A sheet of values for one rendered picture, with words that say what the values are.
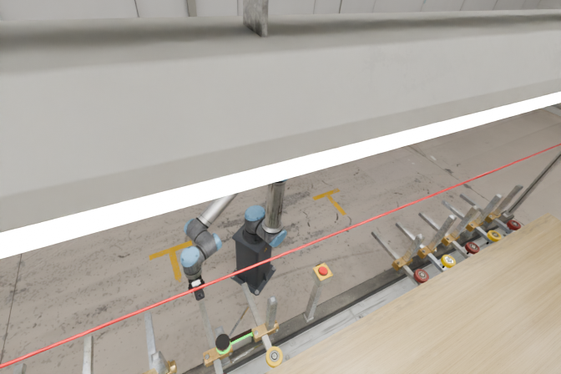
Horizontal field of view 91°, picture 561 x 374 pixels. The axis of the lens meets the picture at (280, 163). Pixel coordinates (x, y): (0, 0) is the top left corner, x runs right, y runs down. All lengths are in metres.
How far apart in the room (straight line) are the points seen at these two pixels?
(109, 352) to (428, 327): 2.17
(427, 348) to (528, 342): 0.56
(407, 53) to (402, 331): 1.66
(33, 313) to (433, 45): 3.12
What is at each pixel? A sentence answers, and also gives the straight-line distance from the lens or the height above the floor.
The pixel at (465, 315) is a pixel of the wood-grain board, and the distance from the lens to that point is 2.00.
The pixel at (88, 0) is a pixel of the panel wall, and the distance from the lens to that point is 3.22.
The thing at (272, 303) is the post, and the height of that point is 1.16.
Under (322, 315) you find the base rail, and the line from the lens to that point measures 1.90.
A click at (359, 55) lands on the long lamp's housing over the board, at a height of 2.38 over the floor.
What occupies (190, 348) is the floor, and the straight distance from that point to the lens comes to 2.58.
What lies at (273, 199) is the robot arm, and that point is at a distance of 1.71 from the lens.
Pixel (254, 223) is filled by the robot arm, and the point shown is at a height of 0.83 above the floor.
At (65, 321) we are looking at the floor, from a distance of 2.99.
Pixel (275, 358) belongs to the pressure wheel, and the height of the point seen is 0.90.
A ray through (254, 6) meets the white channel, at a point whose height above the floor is 2.39.
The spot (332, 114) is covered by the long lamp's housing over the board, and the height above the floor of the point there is 2.35.
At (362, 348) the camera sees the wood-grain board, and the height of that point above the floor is 0.90.
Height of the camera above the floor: 2.42
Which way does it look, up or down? 39 degrees down
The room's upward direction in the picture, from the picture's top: 5 degrees clockwise
